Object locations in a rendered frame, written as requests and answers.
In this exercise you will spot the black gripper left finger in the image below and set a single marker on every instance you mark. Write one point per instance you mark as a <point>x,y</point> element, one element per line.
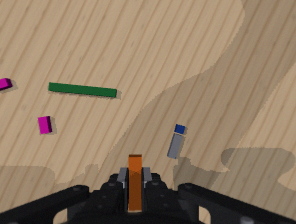
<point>113,196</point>

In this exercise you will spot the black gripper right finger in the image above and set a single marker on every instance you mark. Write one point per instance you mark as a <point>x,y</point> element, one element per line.
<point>185,202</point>

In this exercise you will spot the magenta block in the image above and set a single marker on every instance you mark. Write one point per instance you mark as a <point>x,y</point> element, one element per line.
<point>5,83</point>
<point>45,124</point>

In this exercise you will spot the green rod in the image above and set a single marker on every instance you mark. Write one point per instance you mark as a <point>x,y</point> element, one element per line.
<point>79,89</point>

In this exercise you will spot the orange rod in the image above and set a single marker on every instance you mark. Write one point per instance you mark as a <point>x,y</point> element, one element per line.
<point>135,166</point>

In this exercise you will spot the small blue block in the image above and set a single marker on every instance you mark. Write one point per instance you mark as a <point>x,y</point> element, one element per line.
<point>179,129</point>

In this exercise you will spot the grey rod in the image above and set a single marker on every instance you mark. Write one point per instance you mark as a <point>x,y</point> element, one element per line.
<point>174,146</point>

